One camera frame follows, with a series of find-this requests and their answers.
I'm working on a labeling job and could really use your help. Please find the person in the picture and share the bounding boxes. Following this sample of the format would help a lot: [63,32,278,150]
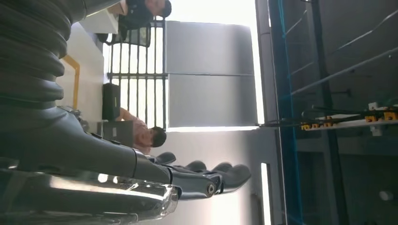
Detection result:
[116,107,167,155]
[116,0,173,32]

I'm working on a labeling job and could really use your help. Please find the grey window blind panel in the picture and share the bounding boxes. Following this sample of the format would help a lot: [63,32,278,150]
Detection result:
[165,21,256,75]
[168,74,259,128]

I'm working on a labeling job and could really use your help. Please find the grey laptop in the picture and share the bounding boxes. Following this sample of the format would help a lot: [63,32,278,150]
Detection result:
[96,120,135,148]

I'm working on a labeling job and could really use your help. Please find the black frame post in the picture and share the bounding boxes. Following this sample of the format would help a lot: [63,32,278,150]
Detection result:
[311,0,343,225]

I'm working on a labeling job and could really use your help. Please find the black window grille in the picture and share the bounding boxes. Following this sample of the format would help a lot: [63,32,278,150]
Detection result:
[107,17,170,130]

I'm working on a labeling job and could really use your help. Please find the gantry rail yellow fittings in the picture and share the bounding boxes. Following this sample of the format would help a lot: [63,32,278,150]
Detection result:
[257,104,398,133]

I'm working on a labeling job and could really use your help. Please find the grey metal rail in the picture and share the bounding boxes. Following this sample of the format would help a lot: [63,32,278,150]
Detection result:
[291,46,398,96]
[329,9,398,54]

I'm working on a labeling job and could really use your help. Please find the black office chair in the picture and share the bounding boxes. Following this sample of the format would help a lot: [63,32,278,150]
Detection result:
[96,23,152,47]

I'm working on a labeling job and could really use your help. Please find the black carry case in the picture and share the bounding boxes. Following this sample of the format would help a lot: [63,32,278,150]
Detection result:
[102,82,122,122]

